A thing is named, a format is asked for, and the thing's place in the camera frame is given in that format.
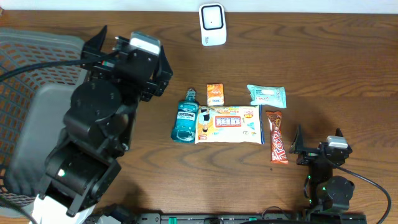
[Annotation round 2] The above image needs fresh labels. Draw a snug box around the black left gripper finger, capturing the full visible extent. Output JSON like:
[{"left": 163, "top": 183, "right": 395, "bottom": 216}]
[
  {"left": 83, "top": 25, "right": 107, "bottom": 51},
  {"left": 157, "top": 46, "right": 173, "bottom": 90}
]

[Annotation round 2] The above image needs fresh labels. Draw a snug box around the red Top chocolate bar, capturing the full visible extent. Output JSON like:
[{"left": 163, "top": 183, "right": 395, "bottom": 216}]
[{"left": 266, "top": 111, "right": 289, "bottom": 164}]

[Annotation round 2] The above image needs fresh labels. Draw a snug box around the small orange box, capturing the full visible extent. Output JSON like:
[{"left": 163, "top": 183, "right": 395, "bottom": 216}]
[{"left": 207, "top": 83, "right": 224, "bottom": 106}]

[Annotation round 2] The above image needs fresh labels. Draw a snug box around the teal Listerine mouthwash bottle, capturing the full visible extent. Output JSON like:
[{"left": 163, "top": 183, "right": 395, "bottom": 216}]
[{"left": 170, "top": 88, "right": 198, "bottom": 143}]

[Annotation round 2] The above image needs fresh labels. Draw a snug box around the small teal wipes pack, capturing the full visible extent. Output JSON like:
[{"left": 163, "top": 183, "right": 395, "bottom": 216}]
[{"left": 247, "top": 85, "right": 287, "bottom": 109}]

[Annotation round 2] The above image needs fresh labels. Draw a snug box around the large white wet wipes pack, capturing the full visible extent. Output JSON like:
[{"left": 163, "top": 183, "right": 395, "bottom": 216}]
[{"left": 195, "top": 106, "right": 264, "bottom": 144}]

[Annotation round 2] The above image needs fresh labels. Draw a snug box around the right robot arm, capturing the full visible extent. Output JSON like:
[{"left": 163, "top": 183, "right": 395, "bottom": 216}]
[{"left": 289, "top": 126, "right": 354, "bottom": 213}]

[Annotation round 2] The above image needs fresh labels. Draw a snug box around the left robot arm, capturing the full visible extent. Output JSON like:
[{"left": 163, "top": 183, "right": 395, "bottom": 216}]
[{"left": 32, "top": 29, "right": 173, "bottom": 223}]

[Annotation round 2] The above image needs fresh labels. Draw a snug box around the white barcode scanner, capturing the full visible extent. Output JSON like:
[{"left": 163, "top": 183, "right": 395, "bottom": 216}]
[{"left": 198, "top": 3, "right": 227, "bottom": 47}]

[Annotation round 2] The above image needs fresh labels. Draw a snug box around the grey plastic shopping basket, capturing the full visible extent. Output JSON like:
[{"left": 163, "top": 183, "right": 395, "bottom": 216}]
[{"left": 1, "top": 28, "right": 86, "bottom": 212}]

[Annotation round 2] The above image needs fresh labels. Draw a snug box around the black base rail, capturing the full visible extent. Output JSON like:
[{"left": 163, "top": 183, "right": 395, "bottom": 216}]
[{"left": 83, "top": 205, "right": 367, "bottom": 224}]

